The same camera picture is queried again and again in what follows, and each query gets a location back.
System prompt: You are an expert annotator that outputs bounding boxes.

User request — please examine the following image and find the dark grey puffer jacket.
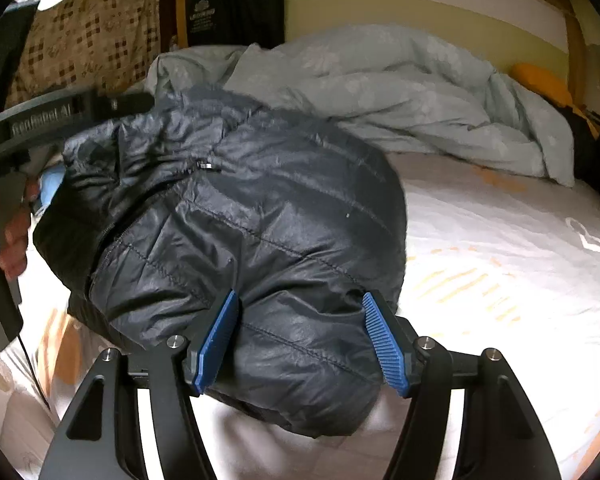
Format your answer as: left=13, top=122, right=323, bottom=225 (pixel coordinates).
left=33, top=86, right=406, bottom=437

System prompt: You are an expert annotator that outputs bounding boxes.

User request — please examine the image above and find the person's left hand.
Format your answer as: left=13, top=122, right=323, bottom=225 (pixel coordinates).
left=0, top=179, right=40, bottom=281

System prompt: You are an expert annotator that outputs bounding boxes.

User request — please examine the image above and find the blue cloth item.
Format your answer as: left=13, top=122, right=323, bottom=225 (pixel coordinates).
left=32, top=164, right=66, bottom=216

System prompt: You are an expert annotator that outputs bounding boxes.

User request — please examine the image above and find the brown checkered curtain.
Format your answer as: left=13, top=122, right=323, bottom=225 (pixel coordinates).
left=5, top=0, right=160, bottom=107

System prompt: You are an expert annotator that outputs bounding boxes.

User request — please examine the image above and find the black hanging garment bag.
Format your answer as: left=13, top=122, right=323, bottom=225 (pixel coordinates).
left=185, top=0, right=285, bottom=49

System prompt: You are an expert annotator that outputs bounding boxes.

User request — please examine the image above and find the black coat on bed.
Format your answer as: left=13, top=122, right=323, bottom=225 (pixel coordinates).
left=564, top=108, right=600, bottom=196

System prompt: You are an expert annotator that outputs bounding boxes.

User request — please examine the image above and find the light blue floral duvet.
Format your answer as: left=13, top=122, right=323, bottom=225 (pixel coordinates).
left=144, top=25, right=574, bottom=186

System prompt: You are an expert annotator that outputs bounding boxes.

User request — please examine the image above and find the orange pillow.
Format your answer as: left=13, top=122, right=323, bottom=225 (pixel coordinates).
left=509, top=62, right=600, bottom=137

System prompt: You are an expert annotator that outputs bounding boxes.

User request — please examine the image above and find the wooden bunk bed frame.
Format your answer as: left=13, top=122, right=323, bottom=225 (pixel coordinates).
left=160, top=0, right=585, bottom=100

